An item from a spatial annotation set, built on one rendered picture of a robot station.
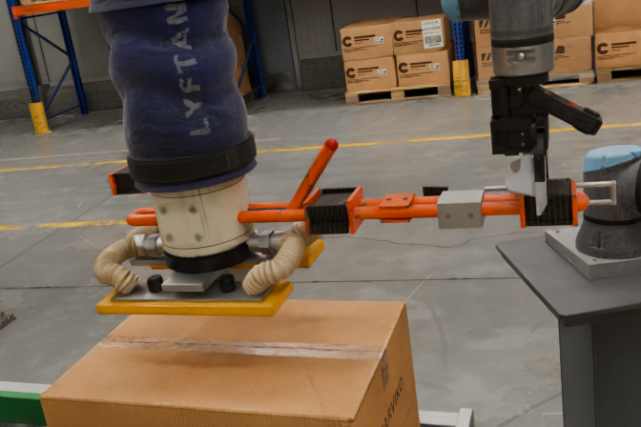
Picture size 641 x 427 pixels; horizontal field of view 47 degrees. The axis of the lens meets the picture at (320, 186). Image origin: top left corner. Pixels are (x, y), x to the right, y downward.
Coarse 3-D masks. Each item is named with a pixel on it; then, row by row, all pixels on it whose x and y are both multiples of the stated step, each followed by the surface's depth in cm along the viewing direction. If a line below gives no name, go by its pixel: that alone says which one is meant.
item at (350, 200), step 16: (320, 192) 131; (336, 192) 131; (352, 192) 130; (304, 208) 124; (320, 208) 123; (336, 208) 122; (352, 208) 122; (320, 224) 124; (336, 224) 123; (352, 224) 123
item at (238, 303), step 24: (144, 288) 134; (216, 288) 129; (240, 288) 128; (288, 288) 127; (120, 312) 130; (144, 312) 128; (168, 312) 127; (192, 312) 125; (216, 312) 124; (240, 312) 122; (264, 312) 121
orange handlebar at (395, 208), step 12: (252, 204) 134; (264, 204) 133; (276, 204) 132; (288, 204) 131; (360, 204) 127; (372, 204) 126; (384, 204) 122; (396, 204) 121; (408, 204) 120; (420, 204) 123; (432, 204) 120; (492, 204) 116; (504, 204) 116; (516, 204) 115; (588, 204) 113; (132, 216) 137; (144, 216) 136; (240, 216) 130; (252, 216) 129; (264, 216) 128; (276, 216) 128; (288, 216) 127; (300, 216) 126; (360, 216) 123; (372, 216) 122; (384, 216) 122; (396, 216) 121; (408, 216) 121; (420, 216) 120; (432, 216) 120
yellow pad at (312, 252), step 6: (318, 240) 146; (312, 246) 143; (318, 246) 143; (324, 246) 146; (306, 252) 141; (312, 252) 140; (318, 252) 142; (306, 258) 138; (312, 258) 139; (258, 264) 141; (300, 264) 138; (306, 264) 138
